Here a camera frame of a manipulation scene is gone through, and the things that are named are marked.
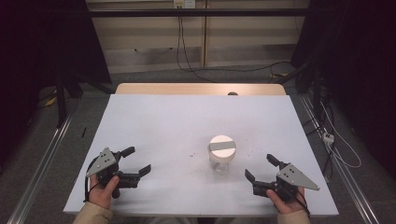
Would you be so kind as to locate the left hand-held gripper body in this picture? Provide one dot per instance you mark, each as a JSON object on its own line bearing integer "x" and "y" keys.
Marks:
{"x": 102, "y": 161}

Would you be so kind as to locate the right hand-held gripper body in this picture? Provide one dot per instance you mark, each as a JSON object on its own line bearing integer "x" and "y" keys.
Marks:
{"x": 295, "y": 177}

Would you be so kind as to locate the clear jar with white lid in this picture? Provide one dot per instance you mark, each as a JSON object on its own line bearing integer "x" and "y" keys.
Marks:
{"x": 221, "y": 154}

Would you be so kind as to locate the person's right hand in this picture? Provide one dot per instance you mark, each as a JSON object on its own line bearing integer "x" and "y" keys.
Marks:
{"x": 289, "y": 207}

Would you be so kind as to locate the person's left hand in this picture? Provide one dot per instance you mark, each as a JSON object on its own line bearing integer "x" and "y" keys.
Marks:
{"x": 101, "y": 196}

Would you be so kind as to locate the white table board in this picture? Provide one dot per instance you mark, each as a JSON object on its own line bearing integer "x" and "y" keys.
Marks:
{"x": 174, "y": 124}

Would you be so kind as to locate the black metal stand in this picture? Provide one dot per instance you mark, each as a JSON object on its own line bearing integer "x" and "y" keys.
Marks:
{"x": 311, "y": 81}
{"x": 61, "y": 99}

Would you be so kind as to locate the wooden table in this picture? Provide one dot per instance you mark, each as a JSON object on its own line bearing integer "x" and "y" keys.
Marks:
{"x": 186, "y": 88}

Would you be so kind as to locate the black horizontal bar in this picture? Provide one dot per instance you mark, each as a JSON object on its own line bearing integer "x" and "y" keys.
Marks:
{"x": 199, "y": 12}

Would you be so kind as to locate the metal floor rail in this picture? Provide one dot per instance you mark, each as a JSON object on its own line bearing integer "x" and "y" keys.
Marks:
{"x": 348, "y": 180}
{"x": 40, "y": 168}

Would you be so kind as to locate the white wall socket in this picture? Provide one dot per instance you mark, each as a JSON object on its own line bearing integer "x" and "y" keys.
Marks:
{"x": 184, "y": 3}

